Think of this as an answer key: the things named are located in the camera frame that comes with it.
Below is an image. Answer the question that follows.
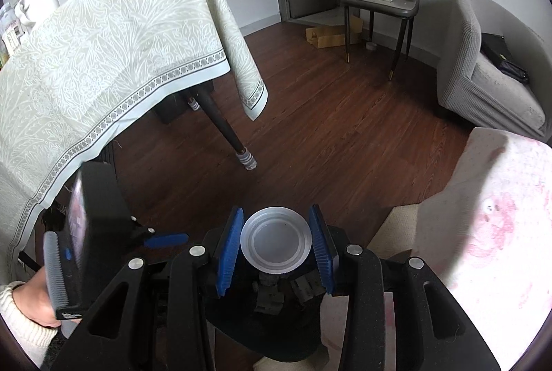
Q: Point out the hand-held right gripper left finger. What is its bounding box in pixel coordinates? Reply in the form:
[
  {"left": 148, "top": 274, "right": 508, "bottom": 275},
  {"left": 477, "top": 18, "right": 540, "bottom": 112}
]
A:
[{"left": 49, "top": 206, "right": 245, "bottom": 371}]

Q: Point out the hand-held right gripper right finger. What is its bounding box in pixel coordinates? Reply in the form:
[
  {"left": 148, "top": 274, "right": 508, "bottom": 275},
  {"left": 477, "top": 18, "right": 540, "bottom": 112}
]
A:
[{"left": 307, "top": 204, "right": 503, "bottom": 371}]

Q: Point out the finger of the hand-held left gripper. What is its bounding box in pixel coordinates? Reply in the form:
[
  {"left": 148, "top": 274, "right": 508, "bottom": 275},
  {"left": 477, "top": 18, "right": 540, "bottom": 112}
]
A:
[{"left": 129, "top": 219, "right": 189, "bottom": 250}]

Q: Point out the white plastic cup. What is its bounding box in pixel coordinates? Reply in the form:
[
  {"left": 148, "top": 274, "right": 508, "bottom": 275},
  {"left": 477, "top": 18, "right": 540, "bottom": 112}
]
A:
[{"left": 240, "top": 206, "right": 312, "bottom": 272}]

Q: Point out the black trash bin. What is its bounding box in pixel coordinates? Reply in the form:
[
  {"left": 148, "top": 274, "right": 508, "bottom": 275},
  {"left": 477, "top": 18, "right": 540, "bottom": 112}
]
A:
[{"left": 203, "top": 224, "right": 346, "bottom": 363}]

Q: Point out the person's left forearm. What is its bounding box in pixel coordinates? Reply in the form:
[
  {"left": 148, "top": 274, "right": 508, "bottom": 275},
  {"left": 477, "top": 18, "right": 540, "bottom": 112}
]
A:
[{"left": 0, "top": 281, "right": 59, "bottom": 369}]

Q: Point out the person's left hand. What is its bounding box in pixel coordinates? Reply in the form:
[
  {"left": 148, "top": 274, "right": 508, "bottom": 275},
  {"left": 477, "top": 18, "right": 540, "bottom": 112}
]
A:
[{"left": 13, "top": 280, "right": 63, "bottom": 329}]

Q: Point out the beige rug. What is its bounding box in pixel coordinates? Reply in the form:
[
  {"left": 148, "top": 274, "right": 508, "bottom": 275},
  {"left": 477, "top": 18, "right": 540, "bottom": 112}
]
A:
[{"left": 366, "top": 203, "right": 425, "bottom": 257}]

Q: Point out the black box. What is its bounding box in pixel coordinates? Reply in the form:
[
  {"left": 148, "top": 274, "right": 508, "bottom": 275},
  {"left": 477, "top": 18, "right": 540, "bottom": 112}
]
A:
[{"left": 153, "top": 82, "right": 216, "bottom": 125}]

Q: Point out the black table leg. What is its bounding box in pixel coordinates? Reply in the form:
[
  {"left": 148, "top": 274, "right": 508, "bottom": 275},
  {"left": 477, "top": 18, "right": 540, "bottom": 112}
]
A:
[
  {"left": 185, "top": 90, "right": 203, "bottom": 113},
  {"left": 196, "top": 86, "right": 258, "bottom": 172}
]

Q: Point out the green patterned tablecloth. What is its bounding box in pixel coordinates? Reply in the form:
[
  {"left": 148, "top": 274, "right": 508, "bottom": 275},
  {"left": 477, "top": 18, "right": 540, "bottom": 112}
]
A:
[{"left": 0, "top": 0, "right": 271, "bottom": 281}]

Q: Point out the white labelled bottle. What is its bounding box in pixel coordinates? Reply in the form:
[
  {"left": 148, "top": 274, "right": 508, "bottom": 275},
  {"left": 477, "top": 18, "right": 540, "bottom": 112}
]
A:
[{"left": 0, "top": 4, "right": 22, "bottom": 67}]

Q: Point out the cardboard box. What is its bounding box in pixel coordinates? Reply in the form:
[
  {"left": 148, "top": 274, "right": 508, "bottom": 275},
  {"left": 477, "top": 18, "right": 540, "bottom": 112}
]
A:
[{"left": 305, "top": 15, "right": 364, "bottom": 49}]

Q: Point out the grey armchair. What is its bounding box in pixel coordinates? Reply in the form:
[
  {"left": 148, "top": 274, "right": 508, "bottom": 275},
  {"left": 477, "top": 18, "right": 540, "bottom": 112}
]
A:
[{"left": 435, "top": 0, "right": 548, "bottom": 139}]

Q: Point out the grey dining chair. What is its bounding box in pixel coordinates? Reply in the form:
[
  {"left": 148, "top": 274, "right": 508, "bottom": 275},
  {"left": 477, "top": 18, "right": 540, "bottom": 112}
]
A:
[{"left": 341, "top": 0, "right": 421, "bottom": 82}]

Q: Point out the black bag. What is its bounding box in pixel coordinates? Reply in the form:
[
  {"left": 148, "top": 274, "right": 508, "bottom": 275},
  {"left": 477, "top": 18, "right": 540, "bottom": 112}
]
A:
[{"left": 480, "top": 32, "right": 530, "bottom": 85}]

